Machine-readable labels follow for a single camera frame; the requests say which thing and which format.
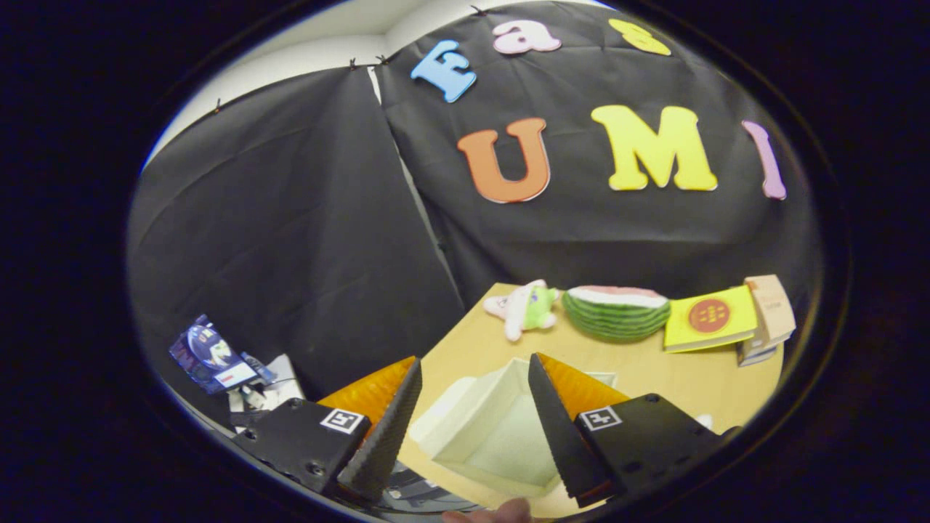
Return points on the blue printed packet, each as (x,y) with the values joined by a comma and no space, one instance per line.
(211,356)

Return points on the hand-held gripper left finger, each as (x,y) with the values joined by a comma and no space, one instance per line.
(385,436)

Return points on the white flat object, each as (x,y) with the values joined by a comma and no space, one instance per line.
(280,374)

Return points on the grey-blue book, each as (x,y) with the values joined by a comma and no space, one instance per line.
(752,354)

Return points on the watermelon slice plush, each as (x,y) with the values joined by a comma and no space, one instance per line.
(617,319)

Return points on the tan book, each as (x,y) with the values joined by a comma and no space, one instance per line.
(770,309)

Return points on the pink and green plush toy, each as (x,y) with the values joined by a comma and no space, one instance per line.
(519,309)

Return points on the beige fabric storage box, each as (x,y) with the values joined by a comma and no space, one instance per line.
(501,443)

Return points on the yellow book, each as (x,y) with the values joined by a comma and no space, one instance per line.
(734,330)

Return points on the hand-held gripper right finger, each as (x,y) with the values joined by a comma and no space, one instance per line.
(559,436)

